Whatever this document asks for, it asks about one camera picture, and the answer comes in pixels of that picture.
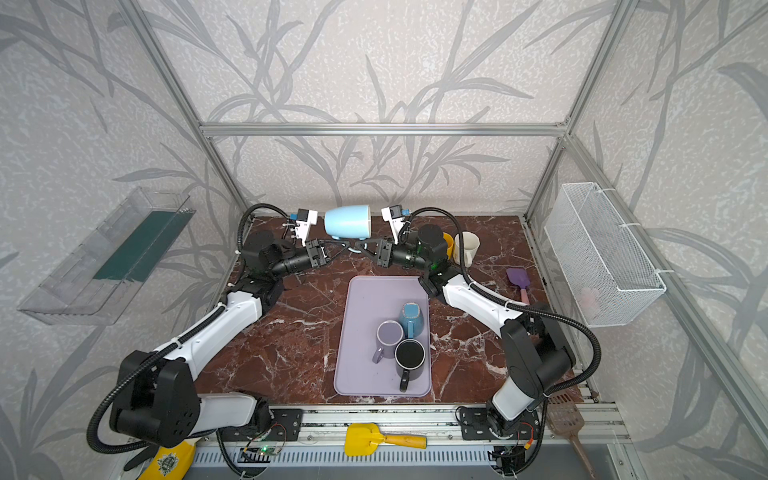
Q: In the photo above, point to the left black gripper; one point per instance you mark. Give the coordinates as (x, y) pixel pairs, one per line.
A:
(320, 255)

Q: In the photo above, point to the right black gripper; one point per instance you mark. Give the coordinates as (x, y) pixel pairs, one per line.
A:
(384, 253)

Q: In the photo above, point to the yellow ceramic mug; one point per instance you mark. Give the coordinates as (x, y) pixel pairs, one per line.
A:
(449, 240)

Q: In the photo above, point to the white ceramic mug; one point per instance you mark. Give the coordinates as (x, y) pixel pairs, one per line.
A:
(466, 246)

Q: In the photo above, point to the light blue mug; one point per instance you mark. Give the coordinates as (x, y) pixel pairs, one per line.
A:
(348, 222)

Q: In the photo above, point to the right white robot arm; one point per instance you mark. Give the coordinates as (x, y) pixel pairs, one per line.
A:
(537, 353)

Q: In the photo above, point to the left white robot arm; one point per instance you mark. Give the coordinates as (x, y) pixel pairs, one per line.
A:
(155, 401)

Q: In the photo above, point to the teal blue mug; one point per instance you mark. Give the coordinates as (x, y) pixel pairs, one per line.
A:
(411, 320)

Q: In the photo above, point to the purple ceramic mug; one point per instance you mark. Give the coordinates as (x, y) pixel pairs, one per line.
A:
(388, 335)

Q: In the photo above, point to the black ceramic mug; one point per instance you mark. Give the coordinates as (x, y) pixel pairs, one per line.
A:
(410, 358)

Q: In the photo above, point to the lavender plastic tray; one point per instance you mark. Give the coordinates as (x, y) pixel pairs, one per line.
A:
(372, 300)

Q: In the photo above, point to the purple silicone spatula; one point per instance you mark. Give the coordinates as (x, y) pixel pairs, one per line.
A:
(519, 278)

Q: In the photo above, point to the green sponge sheet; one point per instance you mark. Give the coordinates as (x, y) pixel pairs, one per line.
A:
(135, 259)

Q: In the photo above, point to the pink object in basket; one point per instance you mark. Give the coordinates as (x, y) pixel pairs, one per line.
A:
(589, 302)

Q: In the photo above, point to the yellow toy shovel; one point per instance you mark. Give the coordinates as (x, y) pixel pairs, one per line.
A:
(363, 439)

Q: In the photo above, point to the brown slotted spatula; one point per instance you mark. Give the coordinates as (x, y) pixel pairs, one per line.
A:
(565, 420)

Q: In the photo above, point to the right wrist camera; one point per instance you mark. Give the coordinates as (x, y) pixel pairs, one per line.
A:
(397, 217)

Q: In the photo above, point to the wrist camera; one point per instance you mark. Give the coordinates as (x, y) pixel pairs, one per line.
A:
(397, 217)
(300, 224)

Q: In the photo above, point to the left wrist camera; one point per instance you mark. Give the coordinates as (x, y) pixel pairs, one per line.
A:
(300, 224)

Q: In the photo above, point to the aluminium cage frame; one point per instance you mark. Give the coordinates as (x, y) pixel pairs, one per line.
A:
(747, 399)

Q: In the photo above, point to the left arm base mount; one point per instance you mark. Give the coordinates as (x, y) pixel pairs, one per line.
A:
(273, 425)

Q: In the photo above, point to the clear plastic wall shelf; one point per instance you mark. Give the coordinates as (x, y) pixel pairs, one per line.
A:
(70, 295)

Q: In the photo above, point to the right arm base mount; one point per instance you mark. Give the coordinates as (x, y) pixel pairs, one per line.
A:
(487, 423)

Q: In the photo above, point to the white wire basket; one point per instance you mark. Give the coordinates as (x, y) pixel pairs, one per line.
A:
(596, 248)

